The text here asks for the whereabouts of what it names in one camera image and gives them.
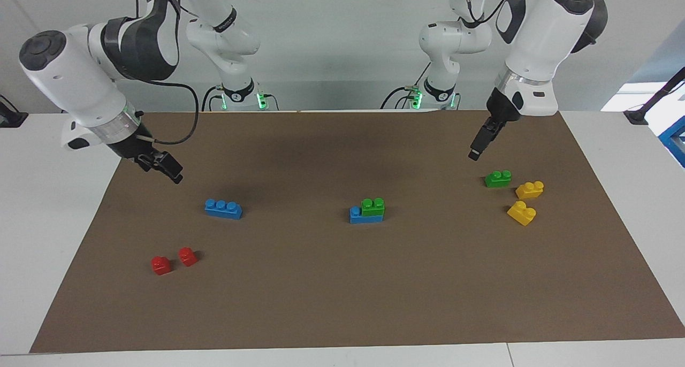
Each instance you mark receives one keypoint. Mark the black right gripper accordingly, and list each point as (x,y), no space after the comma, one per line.
(128,146)

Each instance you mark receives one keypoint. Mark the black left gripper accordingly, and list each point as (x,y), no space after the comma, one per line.
(503,106)

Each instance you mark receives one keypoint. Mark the green two-stud toy block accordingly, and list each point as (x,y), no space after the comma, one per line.
(373,207)
(497,180)

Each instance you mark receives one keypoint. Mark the blue three-stud toy block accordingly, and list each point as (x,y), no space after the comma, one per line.
(359,217)
(223,210)

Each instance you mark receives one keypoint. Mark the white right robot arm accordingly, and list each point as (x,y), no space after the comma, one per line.
(69,83)

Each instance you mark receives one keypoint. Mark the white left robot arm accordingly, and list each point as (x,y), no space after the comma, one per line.
(540,40)

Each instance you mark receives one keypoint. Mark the yellow two-stud toy block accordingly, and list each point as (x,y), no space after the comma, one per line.
(520,213)
(530,190)

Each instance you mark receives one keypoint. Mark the red one-stud toy block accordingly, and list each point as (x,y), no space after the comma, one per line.
(160,266)
(188,257)

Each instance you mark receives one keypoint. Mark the black clamp stand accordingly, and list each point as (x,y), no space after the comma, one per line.
(639,114)

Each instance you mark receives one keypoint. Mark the black clamp foot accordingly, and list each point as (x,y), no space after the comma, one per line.
(10,119)

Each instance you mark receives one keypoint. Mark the brown table mat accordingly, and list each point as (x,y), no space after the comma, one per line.
(342,292)

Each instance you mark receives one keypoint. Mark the blue frame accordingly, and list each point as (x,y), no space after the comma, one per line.
(675,139)

